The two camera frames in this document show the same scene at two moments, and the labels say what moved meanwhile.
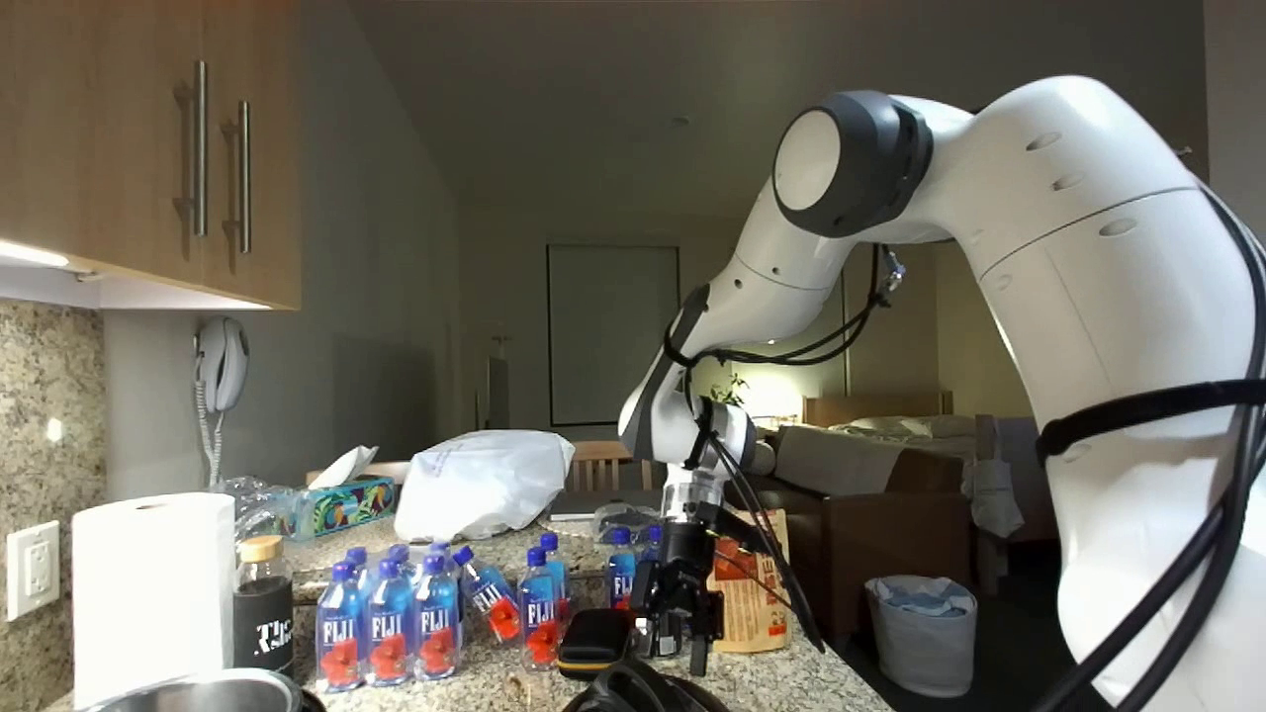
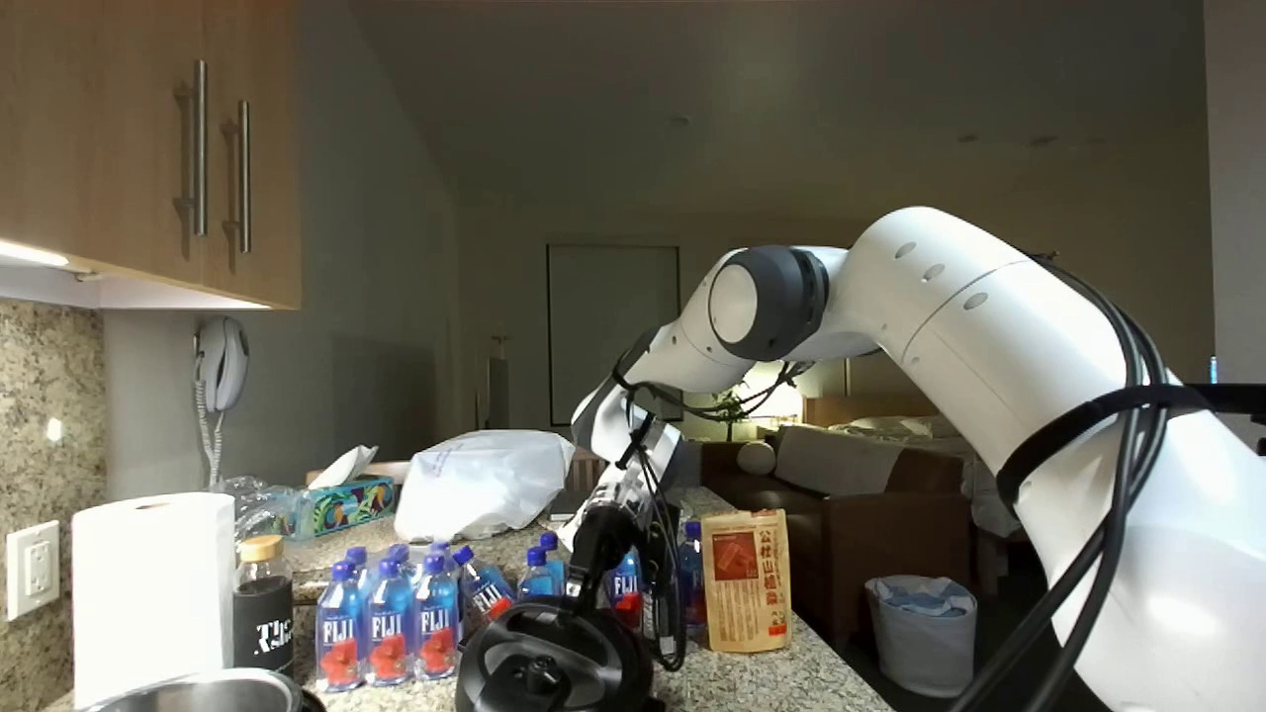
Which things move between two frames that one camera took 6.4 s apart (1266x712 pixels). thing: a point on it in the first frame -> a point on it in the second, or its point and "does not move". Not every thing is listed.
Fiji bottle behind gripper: (622, 570) does not move
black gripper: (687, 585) -> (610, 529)
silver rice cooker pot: (205, 694) does not move
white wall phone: (222, 370) does not move
